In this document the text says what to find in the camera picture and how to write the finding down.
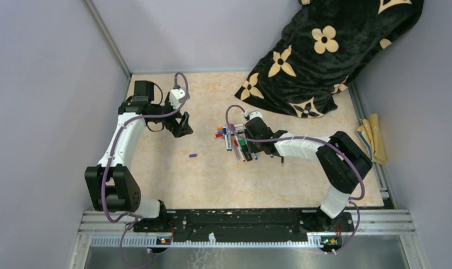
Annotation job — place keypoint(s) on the blue cap white marker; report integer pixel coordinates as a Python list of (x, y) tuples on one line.
[(227, 139)]

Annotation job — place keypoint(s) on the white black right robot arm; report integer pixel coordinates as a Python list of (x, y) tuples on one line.
[(344, 163)]

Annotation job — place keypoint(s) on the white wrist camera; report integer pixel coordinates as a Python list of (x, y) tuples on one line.
[(251, 115), (176, 97)]

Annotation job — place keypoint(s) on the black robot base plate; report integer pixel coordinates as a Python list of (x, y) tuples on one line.
[(245, 225)]

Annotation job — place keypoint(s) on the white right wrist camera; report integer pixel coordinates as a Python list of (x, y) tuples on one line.
[(251, 115)]

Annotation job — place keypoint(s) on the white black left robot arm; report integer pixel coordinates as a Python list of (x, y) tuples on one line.
[(111, 185)]

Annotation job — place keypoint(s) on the aluminium rail frame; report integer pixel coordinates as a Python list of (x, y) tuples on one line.
[(371, 224)]

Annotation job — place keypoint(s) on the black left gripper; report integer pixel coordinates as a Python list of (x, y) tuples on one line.
[(180, 124)]

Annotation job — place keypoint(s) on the black cream flower blanket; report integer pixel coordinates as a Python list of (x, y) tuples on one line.
[(321, 51)]

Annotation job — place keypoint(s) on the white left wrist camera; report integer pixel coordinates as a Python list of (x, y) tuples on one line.
[(176, 97)]

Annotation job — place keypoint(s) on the green black marker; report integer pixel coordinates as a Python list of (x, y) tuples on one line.
[(246, 151)]

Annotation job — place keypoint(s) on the yellow blue folded cloth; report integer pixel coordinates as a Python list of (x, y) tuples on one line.
[(369, 132)]

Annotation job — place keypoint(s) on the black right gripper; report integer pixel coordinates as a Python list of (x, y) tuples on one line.
[(252, 148)]

